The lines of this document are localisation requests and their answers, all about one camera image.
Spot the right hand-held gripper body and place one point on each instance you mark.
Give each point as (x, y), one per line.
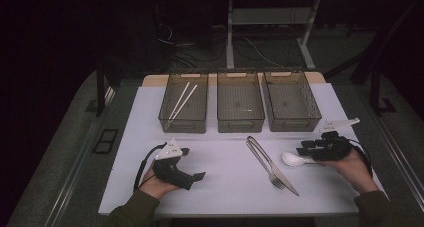
(333, 148)

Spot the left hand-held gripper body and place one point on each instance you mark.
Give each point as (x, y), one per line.
(171, 173)

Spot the white spoon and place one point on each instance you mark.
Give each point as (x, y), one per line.
(291, 159)

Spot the transparent grey plastic bin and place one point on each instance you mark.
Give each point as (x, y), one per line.
(291, 103)
(240, 103)
(183, 120)

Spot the metal knife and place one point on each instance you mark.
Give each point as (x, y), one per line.
(274, 167)

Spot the metal fork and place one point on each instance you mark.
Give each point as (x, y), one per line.
(265, 168)

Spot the white chopstick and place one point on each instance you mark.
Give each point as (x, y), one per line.
(181, 106)
(179, 101)

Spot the person's left hand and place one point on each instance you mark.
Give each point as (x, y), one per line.
(153, 185)

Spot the black metal stand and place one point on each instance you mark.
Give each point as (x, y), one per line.
(99, 87)
(375, 90)

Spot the white metal desk frame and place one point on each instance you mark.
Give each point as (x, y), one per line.
(230, 37)

